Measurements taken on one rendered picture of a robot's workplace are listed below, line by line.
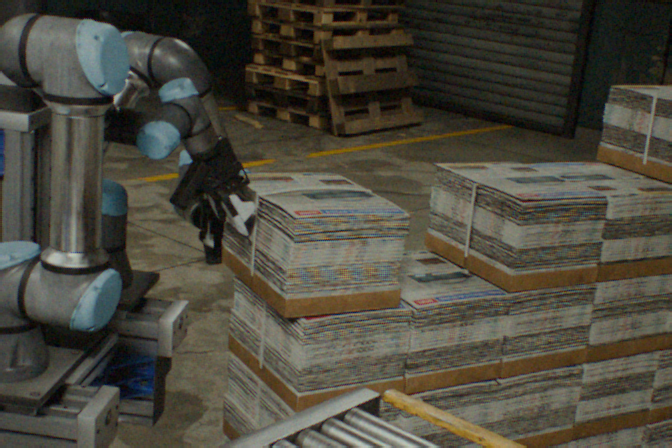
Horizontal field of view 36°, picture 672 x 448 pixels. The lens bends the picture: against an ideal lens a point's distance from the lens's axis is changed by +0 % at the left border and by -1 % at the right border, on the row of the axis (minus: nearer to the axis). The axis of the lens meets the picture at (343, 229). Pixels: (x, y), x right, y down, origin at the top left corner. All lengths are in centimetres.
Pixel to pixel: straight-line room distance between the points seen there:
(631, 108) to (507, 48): 706
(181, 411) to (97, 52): 214
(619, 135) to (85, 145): 177
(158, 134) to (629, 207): 127
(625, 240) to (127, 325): 128
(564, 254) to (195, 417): 154
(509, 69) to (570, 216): 750
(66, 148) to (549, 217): 127
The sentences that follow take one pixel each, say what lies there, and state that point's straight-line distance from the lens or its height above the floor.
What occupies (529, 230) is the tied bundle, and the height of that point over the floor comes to 99.
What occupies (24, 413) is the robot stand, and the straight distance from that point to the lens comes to 196.
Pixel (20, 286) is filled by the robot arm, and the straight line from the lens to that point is 187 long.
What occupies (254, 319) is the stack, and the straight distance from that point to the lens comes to 248.
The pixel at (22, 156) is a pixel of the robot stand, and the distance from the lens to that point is 209.
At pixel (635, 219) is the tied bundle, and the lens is 278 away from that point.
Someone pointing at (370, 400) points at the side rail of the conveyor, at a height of 80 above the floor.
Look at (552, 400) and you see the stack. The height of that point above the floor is 52.
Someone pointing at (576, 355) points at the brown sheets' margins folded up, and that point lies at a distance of 279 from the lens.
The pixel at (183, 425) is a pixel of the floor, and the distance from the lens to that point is 357.
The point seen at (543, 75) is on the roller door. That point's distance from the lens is 989.
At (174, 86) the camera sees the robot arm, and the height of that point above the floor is 131.
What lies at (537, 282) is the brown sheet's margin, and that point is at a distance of 260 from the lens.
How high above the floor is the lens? 164
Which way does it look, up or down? 16 degrees down
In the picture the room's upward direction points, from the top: 6 degrees clockwise
